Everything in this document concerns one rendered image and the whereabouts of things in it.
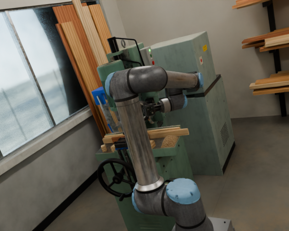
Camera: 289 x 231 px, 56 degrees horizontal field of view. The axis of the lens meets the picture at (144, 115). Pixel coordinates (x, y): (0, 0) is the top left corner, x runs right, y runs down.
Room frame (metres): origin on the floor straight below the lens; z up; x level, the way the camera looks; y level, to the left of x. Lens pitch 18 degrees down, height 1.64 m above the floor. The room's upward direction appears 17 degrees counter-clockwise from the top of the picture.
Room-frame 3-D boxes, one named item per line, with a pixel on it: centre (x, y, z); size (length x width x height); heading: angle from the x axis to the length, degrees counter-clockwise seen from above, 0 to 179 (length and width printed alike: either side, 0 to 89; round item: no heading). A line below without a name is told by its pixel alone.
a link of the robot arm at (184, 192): (1.09, -0.06, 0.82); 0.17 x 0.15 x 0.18; 58
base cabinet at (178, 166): (1.91, 0.07, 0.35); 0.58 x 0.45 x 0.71; 154
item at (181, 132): (1.77, 0.06, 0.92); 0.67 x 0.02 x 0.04; 64
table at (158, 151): (1.68, 0.12, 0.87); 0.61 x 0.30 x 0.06; 64
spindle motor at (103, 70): (1.80, 0.12, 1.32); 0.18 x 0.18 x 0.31
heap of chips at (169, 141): (1.59, -0.11, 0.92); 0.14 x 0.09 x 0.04; 154
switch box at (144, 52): (2.03, -0.15, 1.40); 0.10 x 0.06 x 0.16; 154
